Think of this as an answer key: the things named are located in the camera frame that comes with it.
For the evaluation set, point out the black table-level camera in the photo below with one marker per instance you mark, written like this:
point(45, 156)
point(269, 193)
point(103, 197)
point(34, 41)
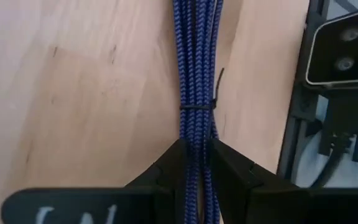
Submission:
point(337, 46)

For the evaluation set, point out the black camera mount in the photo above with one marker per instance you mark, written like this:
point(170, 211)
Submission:
point(346, 109)

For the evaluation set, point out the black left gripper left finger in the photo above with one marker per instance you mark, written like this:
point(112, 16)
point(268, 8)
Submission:
point(154, 199)

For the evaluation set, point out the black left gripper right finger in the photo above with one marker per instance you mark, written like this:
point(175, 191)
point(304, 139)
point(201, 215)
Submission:
point(259, 202)

